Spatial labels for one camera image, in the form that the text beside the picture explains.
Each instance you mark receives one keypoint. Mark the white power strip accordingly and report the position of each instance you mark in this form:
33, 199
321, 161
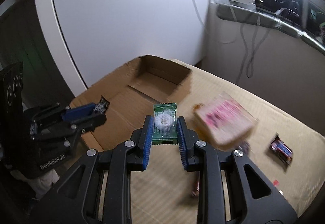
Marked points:
246, 4

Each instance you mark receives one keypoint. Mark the white round-edged panel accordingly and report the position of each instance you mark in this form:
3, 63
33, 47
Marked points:
90, 38

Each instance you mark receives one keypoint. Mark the brown snack under gripper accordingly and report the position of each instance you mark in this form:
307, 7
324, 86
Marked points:
195, 185

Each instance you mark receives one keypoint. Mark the pink packaged sandwich bread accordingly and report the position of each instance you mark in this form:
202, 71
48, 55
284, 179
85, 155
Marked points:
223, 122

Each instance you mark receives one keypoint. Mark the snickers bar brown wrapper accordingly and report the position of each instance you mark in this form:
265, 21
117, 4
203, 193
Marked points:
281, 150

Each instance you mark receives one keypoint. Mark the green candy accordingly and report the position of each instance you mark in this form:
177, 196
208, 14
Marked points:
164, 124

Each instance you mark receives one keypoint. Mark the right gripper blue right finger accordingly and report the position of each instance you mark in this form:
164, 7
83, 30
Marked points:
190, 152

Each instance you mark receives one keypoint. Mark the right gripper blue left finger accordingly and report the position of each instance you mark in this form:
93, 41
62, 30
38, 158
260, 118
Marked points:
140, 153

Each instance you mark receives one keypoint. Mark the brown cardboard box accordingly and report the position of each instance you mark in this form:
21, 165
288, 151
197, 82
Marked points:
132, 90

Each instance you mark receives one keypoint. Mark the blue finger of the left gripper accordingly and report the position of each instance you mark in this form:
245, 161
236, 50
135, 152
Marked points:
73, 115

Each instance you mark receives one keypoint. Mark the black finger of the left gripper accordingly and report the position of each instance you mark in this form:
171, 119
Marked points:
89, 123

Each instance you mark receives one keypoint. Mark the small black snack packet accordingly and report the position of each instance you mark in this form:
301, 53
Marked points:
102, 106

